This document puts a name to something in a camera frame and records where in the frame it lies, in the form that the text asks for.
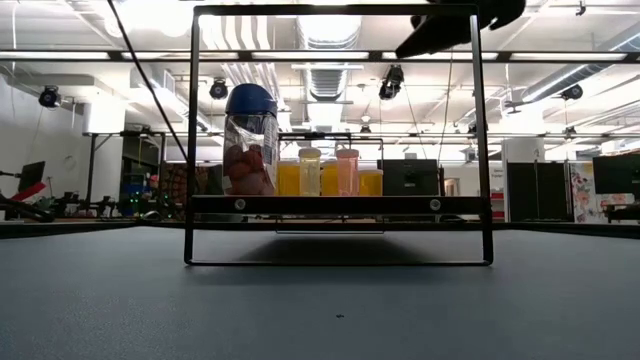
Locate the large amber pill bottle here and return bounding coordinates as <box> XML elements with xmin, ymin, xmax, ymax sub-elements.
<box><xmin>320</xmin><ymin>159</ymin><xmax>340</xmax><ymax>197</ymax></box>
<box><xmin>358</xmin><ymin>168</ymin><xmax>385</xmax><ymax>197</ymax></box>
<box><xmin>275</xmin><ymin>160</ymin><xmax>301</xmax><ymax>197</ymax></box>

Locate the small pale yellow pill bottle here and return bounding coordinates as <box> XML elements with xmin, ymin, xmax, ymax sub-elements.
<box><xmin>298</xmin><ymin>146</ymin><xmax>322</xmax><ymax>197</ymax></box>

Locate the tall black cabinet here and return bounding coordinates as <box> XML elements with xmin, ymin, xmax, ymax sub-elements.
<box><xmin>504</xmin><ymin>160</ymin><xmax>571</xmax><ymax>222</ymax></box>

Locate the small black monitor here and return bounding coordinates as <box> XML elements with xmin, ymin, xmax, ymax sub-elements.
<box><xmin>18</xmin><ymin>160</ymin><xmax>46</xmax><ymax>194</ymax></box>

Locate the small black table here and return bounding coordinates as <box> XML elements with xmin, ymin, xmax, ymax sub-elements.
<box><xmin>602</xmin><ymin>202</ymin><xmax>640</xmax><ymax>224</ymax></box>

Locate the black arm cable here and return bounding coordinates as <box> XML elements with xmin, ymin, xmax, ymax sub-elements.
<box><xmin>105</xmin><ymin>0</ymin><xmax>190</xmax><ymax>162</ymax></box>

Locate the wooden tray board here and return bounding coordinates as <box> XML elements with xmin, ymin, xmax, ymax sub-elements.
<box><xmin>183</xmin><ymin>3</ymin><xmax>495</xmax><ymax>267</ymax></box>

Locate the floral poster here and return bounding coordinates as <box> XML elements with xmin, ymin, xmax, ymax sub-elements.
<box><xmin>569</xmin><ymin>160</ymin><xmax>596</xmax><ymax>224</ymax></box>

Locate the small pink pill bottle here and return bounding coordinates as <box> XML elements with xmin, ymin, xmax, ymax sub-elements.
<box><xmin>335</xmin><ymin>147</ymin><xmax>360</xmax><ymax>197</ymax></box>

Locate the blue-capped clear antacid bottle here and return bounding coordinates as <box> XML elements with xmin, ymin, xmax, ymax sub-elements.
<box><xmin>222</xmin><ymin>82</ymin><xmax>280</xmax><ymax>197</ymax></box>

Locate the wide black monitor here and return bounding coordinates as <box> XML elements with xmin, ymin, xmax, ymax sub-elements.
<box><xmin>592</xmin><ymin>153</ymin><xmax>640</xmax><ymax>196</ymax></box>

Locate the black metal rack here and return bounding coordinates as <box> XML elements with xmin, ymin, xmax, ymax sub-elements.
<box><xmin>85</xmin><ymin>130</ymin><xmax>167</xmax><ymax>206</ymax></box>

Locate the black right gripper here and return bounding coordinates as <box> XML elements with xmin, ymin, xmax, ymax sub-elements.
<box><xmin>394</xmin><ymin>0</ymin><xmax>527</xmax><ymax>59</ymax></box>

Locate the blue table mat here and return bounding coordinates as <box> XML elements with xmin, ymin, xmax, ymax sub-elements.
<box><xmin>0</xmin><ymin>225</ymin><xmax>640</xmax><ymax>360</ymax></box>

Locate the blue equipment box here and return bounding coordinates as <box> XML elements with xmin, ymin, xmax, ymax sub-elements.
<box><xmin>122</xmin><ymin>172</ymin><xmax>151</xmax><ymax>216</ymax></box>

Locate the red bar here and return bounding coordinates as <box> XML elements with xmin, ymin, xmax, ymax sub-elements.
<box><xmin>14</xmin><ymin>180</ymin><xmax>47</xmax><ymax>201</ymax></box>

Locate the person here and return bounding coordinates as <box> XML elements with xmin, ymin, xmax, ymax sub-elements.
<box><xmin>142</xmin><ymin>174</ymin><xmax>164</xmax><ymax>204</ymax></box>

